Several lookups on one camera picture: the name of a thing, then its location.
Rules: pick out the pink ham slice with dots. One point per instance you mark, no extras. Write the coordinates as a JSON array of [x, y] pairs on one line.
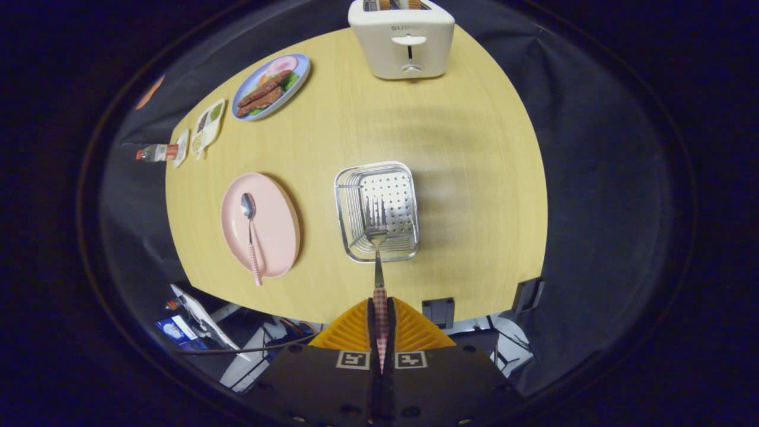
[[283, 64]]

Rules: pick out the blue plate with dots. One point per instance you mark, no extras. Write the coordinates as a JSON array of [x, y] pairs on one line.
[[301, 70]]

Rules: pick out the white square coaster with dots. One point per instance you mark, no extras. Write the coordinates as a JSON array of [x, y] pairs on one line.
[[184, 137]]

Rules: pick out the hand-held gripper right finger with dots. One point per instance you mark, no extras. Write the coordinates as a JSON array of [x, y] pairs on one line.
[[391, 335]]

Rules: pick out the white toaster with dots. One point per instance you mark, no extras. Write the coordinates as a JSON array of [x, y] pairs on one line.
[[385, 47]]

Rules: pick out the black table clamp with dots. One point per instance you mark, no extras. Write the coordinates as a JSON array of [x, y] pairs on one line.
[[528, 295], [439, 311]]

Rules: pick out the brown sausage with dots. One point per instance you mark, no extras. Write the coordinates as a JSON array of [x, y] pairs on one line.
[[267, 88], [261, 102]]

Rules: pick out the pink plate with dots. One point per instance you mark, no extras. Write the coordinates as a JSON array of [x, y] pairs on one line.
[[276, 219]]

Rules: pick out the white flat panel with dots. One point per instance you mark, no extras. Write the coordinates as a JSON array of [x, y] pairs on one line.
[[198, 320]]

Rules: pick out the black backdrop cloth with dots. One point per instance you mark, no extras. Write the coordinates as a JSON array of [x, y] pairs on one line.
[[593, 178]]

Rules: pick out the green lettuce leaf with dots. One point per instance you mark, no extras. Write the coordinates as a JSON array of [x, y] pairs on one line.
[[290, 82]]

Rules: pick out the white divided condiment tray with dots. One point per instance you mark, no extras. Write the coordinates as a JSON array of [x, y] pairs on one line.
[[207, 127]]

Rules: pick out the blue printed box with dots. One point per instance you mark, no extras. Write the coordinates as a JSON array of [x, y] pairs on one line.
[[175, 331]]

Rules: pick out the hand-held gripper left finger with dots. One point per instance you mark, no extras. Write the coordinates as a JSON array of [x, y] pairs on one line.
[[371, 335]]

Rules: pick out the clear plastic water bottle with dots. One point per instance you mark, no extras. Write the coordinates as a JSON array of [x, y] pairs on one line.
[[157, 153]]

